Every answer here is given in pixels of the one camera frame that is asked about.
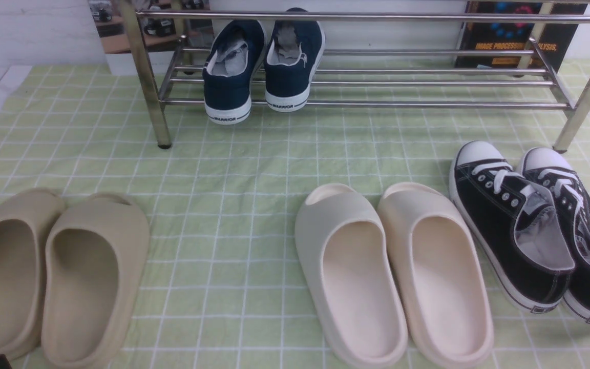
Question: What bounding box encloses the tan slide slipper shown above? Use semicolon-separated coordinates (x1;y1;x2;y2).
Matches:
0;188;66;359
40;192;150;368

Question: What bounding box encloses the black canvas sneaker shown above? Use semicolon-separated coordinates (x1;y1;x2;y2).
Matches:
449;140;576;314
518;147;590;324

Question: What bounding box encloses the metal shoe rack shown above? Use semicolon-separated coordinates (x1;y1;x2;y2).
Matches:
121;1;590;153

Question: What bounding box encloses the left cream slide slipper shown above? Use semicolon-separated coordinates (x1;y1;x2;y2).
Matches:
293;183;408;368

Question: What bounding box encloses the cream slide slipper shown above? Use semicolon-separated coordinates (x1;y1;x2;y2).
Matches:
377;182;494;368
293;183;408;368

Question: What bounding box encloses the photo poster at left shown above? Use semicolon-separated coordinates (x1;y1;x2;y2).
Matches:
88;1;215;54

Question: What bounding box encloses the left navy canvas sneaker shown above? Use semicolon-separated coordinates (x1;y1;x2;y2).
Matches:
203;19;266;125

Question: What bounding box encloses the navy canvas sneaker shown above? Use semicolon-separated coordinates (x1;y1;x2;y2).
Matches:
203;19;266;125
264;19;326;112

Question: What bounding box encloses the right navy canvas sneaker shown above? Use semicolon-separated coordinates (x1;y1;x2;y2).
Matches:
264;19;326;112

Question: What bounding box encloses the right cream slide slipper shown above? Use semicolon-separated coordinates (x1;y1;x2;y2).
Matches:
377;182;494;368

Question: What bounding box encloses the dark image processing poster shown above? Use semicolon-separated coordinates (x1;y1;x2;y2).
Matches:
454;2;578;72

